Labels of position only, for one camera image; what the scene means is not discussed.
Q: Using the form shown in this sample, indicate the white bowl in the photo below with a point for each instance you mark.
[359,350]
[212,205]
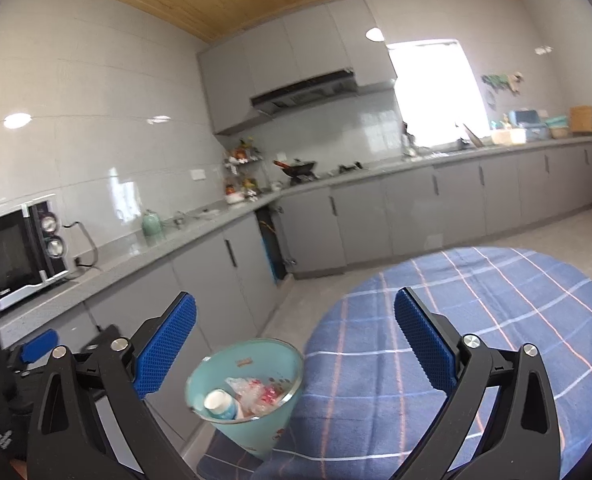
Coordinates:
[234,198]

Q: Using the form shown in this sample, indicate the black wok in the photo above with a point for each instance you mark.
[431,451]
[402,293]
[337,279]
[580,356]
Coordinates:
[298,169]

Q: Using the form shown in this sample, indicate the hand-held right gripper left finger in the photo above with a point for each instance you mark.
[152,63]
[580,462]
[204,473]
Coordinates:
[168,342]

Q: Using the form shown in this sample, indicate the clear bag of pink snacks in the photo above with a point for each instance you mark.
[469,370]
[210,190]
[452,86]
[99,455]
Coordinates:
[256,395]

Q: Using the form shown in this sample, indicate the teal cartoon trash bin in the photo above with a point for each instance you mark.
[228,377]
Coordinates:
[271,430]

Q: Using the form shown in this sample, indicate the white paper cup blue band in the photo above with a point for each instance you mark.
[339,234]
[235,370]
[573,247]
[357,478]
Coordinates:
[218,402]

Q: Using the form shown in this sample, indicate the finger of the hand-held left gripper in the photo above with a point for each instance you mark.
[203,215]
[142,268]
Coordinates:
[103,337]
[36,347]

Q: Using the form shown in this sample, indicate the white wall socket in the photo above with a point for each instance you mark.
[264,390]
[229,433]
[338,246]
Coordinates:
[198,174]

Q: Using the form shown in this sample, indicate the gas stove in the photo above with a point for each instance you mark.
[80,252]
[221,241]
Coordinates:
[346,167]

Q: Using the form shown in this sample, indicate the black range hood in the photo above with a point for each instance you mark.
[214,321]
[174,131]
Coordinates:
[301,92]

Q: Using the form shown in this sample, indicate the grey wall cabinets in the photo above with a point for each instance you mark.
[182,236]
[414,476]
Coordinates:
[296,55]

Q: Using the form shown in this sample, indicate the teal kettle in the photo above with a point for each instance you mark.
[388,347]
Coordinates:
[152,225]

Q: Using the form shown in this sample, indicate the microwave oven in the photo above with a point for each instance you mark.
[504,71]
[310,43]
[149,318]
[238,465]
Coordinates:
[21,255]

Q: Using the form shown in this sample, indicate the leaning wooden cutting board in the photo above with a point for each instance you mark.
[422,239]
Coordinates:
[473,136]

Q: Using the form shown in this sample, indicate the white plastic basin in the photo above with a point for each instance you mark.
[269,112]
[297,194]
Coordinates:
[508,137]

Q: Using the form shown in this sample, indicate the stack of teal bowls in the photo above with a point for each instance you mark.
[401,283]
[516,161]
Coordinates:
[558,127]

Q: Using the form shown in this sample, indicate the wall hooks with cloths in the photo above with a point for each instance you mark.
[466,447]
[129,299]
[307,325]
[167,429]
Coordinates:
[500,82]

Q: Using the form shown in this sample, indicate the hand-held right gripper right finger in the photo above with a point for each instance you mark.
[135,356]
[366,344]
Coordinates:
[423,340]

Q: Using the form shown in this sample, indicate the spice rack with bottles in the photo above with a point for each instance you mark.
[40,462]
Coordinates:
[241,170]

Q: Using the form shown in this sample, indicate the brown square board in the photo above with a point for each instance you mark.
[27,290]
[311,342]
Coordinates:
[582,119]

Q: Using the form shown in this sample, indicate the grey base cabinets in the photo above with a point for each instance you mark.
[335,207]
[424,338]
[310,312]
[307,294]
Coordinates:
[360,220]

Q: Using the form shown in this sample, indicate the bright window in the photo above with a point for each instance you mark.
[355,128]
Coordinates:
[435,95]

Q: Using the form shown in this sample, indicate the light blue storage box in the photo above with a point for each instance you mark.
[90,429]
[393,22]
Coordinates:
[528,122]

